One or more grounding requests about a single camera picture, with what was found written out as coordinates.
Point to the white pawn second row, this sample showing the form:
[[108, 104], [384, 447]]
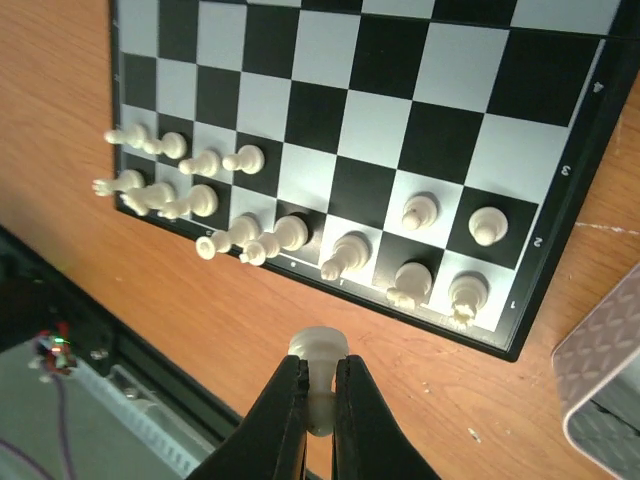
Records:
[[419, 212], [207, 163], [171, 144]]

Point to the white piece corner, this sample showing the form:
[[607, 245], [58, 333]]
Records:
[[135, 135], [468, 294]]

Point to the white pawn edge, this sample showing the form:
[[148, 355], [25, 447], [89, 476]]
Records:
[[488, 225]]

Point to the pink tin with white pieces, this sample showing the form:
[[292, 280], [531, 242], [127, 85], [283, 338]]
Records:
[[597, 375]]

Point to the light blue cable duct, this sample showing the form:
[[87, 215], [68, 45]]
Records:
[[147, 417]]

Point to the black and silver chessboard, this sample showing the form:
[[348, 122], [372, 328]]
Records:
[[358, 106]]

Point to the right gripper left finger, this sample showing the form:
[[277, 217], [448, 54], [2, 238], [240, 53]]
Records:
[[271, 441]]

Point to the white chess piece front row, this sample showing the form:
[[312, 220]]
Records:
[[243, 229]]

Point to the white knight piece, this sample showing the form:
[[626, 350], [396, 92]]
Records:
[[350, 253]]

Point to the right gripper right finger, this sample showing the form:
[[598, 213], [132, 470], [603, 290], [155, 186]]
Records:
[[367, 441]]

